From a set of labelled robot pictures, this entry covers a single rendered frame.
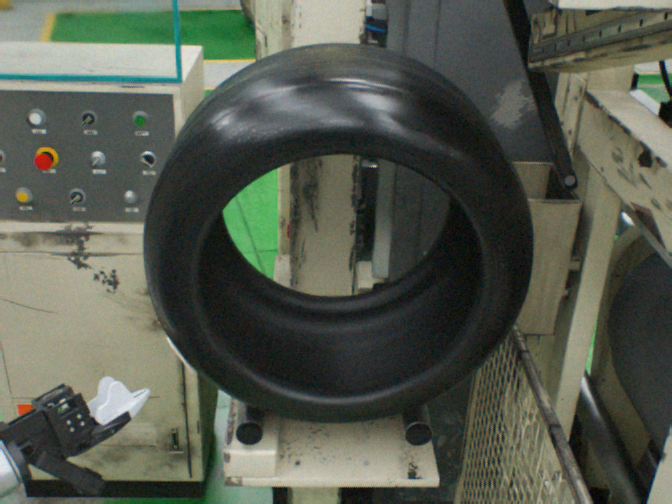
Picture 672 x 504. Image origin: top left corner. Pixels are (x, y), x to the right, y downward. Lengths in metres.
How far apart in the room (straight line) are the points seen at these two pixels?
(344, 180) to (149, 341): 0.86
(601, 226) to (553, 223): 0.10
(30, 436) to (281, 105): 0.56
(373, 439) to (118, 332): 0.90
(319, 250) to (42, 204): 0.79
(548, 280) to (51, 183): 1.19
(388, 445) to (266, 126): 0.67
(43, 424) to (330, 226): 0.66
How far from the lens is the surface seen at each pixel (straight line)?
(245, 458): 1.35
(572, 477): 1.17
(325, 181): 1.48
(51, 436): 1.17
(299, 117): 1.04
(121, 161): 1.95
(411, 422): 1.33
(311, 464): 1.41
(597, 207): 1.54
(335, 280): 1.57
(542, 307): 1.59
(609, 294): 1.94
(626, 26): 0.98
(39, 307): 2.14
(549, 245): 1.52
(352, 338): 1.50
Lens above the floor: 1.77
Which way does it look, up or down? 28 degrees down
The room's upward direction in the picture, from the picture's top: 2 degrees clockwise
